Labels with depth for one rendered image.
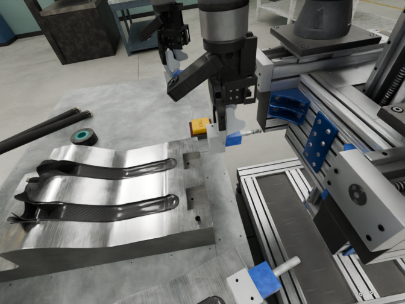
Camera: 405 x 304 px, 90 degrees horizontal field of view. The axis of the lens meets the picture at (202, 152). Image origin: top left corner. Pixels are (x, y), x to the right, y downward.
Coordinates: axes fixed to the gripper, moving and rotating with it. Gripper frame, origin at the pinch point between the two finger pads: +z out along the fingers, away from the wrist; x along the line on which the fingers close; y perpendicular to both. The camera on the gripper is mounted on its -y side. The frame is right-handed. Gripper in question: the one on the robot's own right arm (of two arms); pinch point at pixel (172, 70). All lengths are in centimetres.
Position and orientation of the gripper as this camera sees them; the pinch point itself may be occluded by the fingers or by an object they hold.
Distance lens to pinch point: 80.2
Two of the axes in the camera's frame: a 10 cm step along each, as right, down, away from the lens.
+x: 3.3, -7.0, 6.3
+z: 1.1, 6.9, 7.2
